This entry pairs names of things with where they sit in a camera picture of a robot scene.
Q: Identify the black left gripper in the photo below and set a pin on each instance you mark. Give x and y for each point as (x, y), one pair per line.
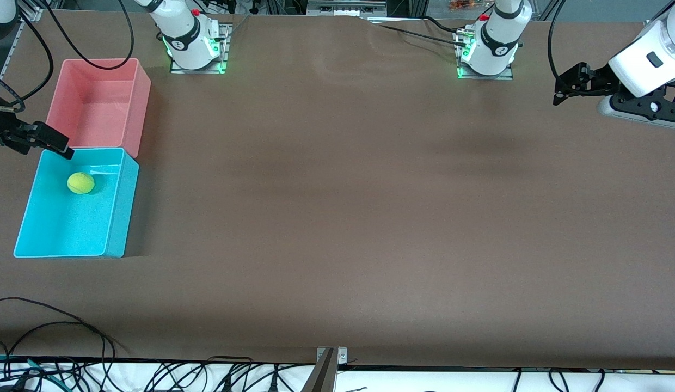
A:
(597, 80)

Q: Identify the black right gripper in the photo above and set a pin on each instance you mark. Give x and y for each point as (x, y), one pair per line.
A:
(1, 132)

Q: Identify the yellow tennis ball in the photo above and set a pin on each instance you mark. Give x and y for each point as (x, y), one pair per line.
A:
(81, 183)

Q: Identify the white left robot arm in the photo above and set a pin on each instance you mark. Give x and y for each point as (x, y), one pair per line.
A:
(498, 43)

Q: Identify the pink plastic bin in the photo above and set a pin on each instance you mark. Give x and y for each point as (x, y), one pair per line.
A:
(95, 109)

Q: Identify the blue plastic bin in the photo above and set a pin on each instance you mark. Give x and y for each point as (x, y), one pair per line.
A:
(71, 228)

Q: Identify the grey metal rack unit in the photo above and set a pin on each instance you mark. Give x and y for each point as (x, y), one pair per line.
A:
(343, 8)

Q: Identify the black power plug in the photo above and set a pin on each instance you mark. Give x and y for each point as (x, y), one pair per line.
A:
(227, 384)
(274, 382)

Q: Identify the grey metal bar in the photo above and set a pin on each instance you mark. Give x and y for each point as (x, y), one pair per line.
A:
(322, 375)

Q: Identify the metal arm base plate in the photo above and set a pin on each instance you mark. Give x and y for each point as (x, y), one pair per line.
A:
(198, 71)
(484, 78)

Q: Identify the small metal bracket plate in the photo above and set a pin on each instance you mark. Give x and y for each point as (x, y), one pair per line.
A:
(342, 355)

